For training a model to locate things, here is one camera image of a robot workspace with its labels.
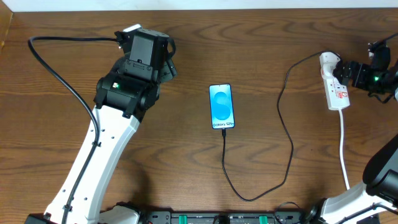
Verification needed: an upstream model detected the white USB charger plug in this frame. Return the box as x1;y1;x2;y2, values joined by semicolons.
319;51;341;80

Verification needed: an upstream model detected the black charging cable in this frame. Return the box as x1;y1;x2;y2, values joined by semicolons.
221;50;335;202

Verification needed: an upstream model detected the white power strip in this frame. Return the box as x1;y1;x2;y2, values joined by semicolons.
322;76;350;111

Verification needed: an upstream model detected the blue Galaxy smartphone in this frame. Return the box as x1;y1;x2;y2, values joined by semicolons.
209;83;235;129

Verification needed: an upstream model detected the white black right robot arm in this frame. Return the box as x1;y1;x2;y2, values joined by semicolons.
301;38;397;224

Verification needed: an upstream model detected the white power strip cord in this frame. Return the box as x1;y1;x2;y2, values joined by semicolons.
338;108;351;191

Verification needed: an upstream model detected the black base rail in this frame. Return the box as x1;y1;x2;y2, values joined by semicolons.
138;211;303;224

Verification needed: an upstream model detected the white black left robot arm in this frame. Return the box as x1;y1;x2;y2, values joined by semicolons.
26;24;177;223

